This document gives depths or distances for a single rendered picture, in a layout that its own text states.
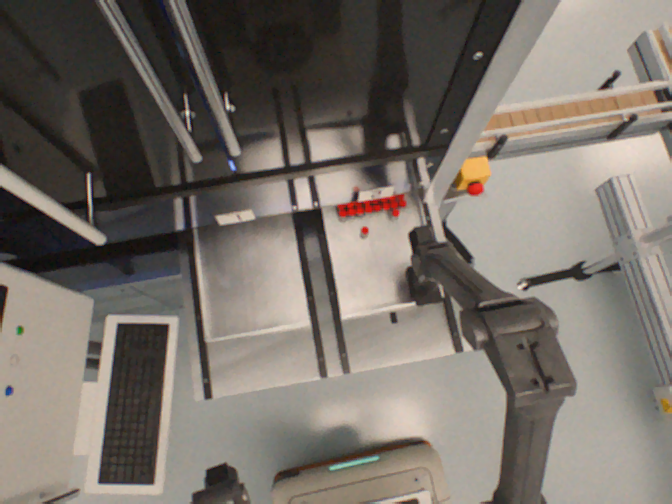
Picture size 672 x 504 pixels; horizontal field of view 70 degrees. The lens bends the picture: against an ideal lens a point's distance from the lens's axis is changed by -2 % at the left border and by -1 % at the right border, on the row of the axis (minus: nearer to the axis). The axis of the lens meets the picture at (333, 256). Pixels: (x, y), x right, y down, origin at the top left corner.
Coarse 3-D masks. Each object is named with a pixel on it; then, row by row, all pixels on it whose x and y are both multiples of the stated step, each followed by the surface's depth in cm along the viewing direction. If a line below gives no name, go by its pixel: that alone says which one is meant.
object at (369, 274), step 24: (336, 216) 130; (384, 216) 130; (408, 216) 130; (336, 240) 128; (360, 240) 128; (384, 240) 128; (408, 240) 128; (336, 264) 126; (360, 264) 126; (384, 264) 126; (408, 264) 126; (336, 288) 124; (360, 288) 125; (384, 288) 125; (360, 312) 120
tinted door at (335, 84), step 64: (192, 0) 53; (256, 0) 55; (320, 0) 56; (384, 0) 58; (448, 0) 60; (256, 64) 65; (320, 64) 68; (384, 64) 70; (448, 64) 73; (256, 128) 81; (320, 128) 84; (384, 128) 89
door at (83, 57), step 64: (0, 0) 49; (64, 0) 50; (128, 0) 51; (0, 64) 57; (64, 64) 59; (128, 64) 61; (0, 128) 68; (64, 128) 71; (128, 128) 74; (0, 192) 85; (64, 192) 90; (128, 192) 94
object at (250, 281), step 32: (256, 224) 129; (288, 224) 129; (224, 256) 127; (256, 256) 127; (288, 256) 127; (224, 288) 124; (256, 288) 124; (288, 288) 125; (224, 320) 122; (256, 320) 122; (288, 320) 122
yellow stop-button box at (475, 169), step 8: (472, 152) 119; (480, 152) 119; (472, 160) 118; (480, 160) 118; (464, 168) 117; (472, 168) 117; (480, 168) 117; (488, 168) 118; (456, 176) 122; (464, 176) 117; (472, 176) 117; (480, 176) 117; (488, 176) 117; (456, 184) 123; (464, 184) 120; (472, 184) 120
